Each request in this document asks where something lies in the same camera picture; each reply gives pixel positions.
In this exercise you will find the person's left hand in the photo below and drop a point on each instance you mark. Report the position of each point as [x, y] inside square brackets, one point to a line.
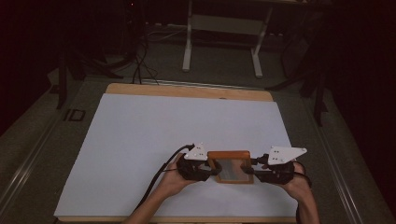
[172, 183]

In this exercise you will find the metal floor rail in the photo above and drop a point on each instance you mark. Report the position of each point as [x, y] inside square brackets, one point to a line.
[25, 168]
[337, 174]

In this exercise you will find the wooden table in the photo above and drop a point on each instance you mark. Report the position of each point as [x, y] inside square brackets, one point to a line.
[186, 91]

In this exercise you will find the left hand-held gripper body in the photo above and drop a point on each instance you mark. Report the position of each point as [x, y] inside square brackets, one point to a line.
[194, 165]

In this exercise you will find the white metal desk frame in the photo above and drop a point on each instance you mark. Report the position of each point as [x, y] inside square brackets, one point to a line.
[186, 46]

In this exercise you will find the black metal stand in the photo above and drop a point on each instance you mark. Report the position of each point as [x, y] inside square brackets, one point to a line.
[62, 81]
[318, 99]

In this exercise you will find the wooden photo frame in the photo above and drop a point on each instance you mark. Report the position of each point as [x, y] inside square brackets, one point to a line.
[230, 168]

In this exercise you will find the person's right hand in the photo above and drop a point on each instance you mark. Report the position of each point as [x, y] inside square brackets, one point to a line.
[297, 186]

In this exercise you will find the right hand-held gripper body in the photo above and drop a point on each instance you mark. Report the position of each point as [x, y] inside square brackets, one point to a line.
[278, 168]

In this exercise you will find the white table sheet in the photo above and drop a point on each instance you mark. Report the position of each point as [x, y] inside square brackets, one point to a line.
[155, 130]

